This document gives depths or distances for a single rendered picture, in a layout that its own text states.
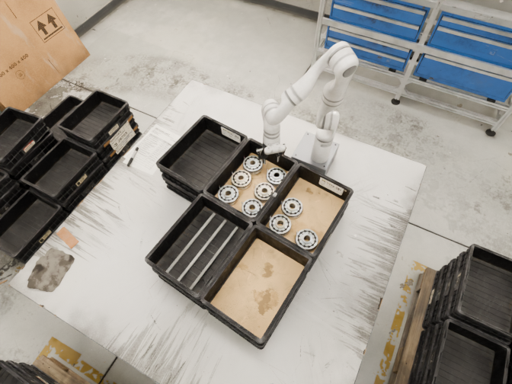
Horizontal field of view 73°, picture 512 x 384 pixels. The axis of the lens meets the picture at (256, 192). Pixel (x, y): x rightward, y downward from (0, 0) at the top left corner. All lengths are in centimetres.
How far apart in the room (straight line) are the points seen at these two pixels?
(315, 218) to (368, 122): 175
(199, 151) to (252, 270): 73
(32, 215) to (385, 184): 228
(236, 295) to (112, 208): 86
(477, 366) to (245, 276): 126
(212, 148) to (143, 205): 48
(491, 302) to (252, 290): 126
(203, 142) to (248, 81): 167
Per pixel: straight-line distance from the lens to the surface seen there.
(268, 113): 134
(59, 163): 278
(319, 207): 170
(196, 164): 186
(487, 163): 338
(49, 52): 404
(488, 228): 303
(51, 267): 197
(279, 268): 156
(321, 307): 167
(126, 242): 187
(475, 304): 216
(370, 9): 312
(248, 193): 172
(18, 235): 274
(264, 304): 152
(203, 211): 170
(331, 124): 165
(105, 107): 283
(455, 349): 217
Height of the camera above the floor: 231
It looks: 59 degrees down
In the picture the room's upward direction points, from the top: 2 degrees counter-clockwise
